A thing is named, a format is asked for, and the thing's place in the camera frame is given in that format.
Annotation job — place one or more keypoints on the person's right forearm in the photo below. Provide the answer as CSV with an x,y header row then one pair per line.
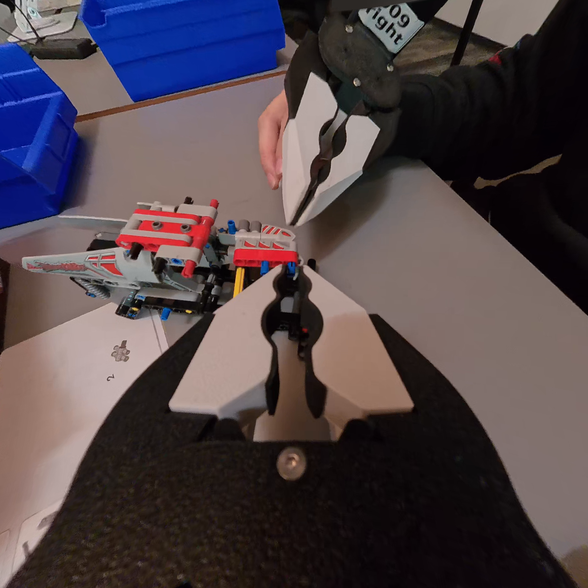
x,y
482,115

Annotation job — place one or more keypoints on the white instruction booklet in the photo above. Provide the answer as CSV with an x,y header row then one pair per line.
x,y
55,413

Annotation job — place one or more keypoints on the grey desk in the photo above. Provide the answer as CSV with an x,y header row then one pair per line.
x,y
92,92
413,275

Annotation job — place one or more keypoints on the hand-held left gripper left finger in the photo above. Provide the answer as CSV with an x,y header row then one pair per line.
x,y
225,358

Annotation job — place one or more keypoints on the toy brick vehicle model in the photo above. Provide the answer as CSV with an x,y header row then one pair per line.
x,y
147,266

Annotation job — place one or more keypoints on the person's black clothing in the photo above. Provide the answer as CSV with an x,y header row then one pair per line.
x,y
551,229

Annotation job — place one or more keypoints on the blue plastic bin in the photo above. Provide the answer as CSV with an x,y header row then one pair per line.
x,y
32,160
183,46

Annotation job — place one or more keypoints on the person's right hand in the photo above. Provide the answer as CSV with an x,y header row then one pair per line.
x,y
271,138

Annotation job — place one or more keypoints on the black tripod leg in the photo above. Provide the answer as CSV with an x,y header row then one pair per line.
x,y
468,32

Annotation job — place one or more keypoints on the black power adapter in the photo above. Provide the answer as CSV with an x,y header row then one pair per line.
x,y
62,48

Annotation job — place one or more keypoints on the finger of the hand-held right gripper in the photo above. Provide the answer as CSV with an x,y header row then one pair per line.
x,y
353,147
301,138

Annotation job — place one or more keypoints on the red beam with blue pins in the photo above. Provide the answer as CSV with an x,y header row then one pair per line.
x,y
262,257

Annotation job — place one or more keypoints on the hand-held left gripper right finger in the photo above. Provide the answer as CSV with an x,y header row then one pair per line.
x,y
363,358

